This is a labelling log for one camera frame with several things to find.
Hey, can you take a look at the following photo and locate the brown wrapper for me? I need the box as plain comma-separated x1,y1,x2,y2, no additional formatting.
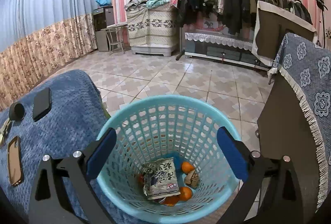
184,170,200,189

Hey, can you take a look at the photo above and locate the small orange tangerine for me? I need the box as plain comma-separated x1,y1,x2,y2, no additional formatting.
181,161,195,175

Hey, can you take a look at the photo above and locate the dark covered board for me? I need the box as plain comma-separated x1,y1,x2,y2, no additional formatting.
251,1,318,67

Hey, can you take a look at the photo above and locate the blue and floral curtain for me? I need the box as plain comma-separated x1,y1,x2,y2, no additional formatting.
1,0,97,109

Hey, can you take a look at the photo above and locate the beige folded cloth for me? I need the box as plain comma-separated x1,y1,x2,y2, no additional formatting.
0,118,12,146

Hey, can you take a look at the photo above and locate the blue plastic bag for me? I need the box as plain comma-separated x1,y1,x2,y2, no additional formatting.
165,152,186,187

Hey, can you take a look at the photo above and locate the covered storage cabinet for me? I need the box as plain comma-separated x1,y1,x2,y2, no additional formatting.
126,4,180,57

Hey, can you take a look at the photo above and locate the orange snack bag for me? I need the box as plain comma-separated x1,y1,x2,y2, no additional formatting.
137,174,180,207

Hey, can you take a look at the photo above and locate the black rectangular case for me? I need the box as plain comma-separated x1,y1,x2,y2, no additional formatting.
32,87,52,122

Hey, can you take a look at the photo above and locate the blue patterned cloth cover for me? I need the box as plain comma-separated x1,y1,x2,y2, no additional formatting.
268,33,330,209

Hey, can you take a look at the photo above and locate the small metal table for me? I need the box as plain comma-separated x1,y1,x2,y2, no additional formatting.
103,22,128,54

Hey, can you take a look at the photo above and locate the low tv stand with lace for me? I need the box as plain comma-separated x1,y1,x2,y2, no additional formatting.
181,30,269,71

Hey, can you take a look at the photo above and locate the black round cup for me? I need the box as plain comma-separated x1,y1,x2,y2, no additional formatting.
8,102,25,121

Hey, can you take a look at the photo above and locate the blue plush rug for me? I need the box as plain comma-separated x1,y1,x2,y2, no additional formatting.
1,70,137,223

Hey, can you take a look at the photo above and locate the light blue plastic basket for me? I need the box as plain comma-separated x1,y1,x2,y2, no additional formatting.
97,95,240,223

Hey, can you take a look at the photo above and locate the patterned beige snack bag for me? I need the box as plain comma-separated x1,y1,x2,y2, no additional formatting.
142,157,180,200

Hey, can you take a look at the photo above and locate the grey water dispenser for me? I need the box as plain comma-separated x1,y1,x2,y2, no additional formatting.
92,6,114,52

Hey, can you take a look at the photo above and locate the clothes rack with garments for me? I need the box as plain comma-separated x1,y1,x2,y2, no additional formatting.
175,0,314,61

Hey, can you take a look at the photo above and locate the orange tangerine peel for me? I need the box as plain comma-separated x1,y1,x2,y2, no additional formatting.
178,187,193,202

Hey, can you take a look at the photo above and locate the brown phone case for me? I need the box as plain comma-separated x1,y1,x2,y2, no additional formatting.
7,136,24,187

